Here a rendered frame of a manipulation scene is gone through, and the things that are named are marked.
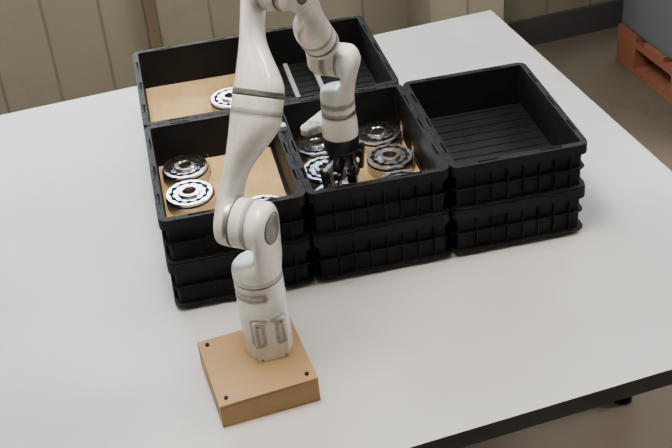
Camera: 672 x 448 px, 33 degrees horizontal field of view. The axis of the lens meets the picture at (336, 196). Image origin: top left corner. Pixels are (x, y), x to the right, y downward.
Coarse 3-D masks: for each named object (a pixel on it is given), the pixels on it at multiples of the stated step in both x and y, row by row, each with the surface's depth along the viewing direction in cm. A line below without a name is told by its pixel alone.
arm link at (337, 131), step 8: (320, 112) 241; (312, 120) 239; (320, 120) 238; (328, 120) 233; (336, 120) 232; (344, 120) 232; (352, 120) 233; (304, 128) 236; (312, 128) 237; (320, 128) 237; (328, 128) 233; (336, 128) 233; (344, 128) 233; (352, 128) 234; (328, 136) 235; (336, 136) 234; (344, 136) 234; (352, 136) 235
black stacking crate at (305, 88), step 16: (288, 32) 297; (336, 32) 300; (352, 32) 301; (272, 48) 298; (288, 48) 299; (368, 48) 291; (288, 64) 302; (304, 64) 301; (368, 64) 295; (304, 80) 293; (336, 80) 292; (368, 80) 291; (384, 80) 278; (288, 96) 287
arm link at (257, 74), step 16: (240, 0) 199; (256, 0) 198; (240, 16) 199; (256, 16) 200; (240, 32) 199; (256, 32) 200; (240, 48) 199; (256, 48) 199; (240, 64) 199; (256, 64) 198; (272, 64) 200; (240, 80) 198; (256, 80) 197; (272, 80) 198; (256, 96) 198; (272, 96) 198
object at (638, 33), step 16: (624, 0) 450; (640, 0) 439; (656, 0) 428; (624, 16) 453; (640, 16) 442; (656, 16) 431; (624, 32) 455; (640, 32) 445; (656, 32) 433; (624, 48) 458; (640, 48) 446; (656, 48) 437; (624, 64) 461; (640, 64) 454; (656, 64) 437; (656, 80) 445
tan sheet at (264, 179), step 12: (216, 156) 265; (264, 156) 264; (216, 168) 261; (252, 168) 260; (264, 168) 259; (276, 168) 259; (216, 180) 257; (252, 180) 255; (264, 180) 255; (276, 180) 255; (216, 192) 252; (252, 192) 251; (264, 192) 251; (276, 192) 251; (168, 216) 246
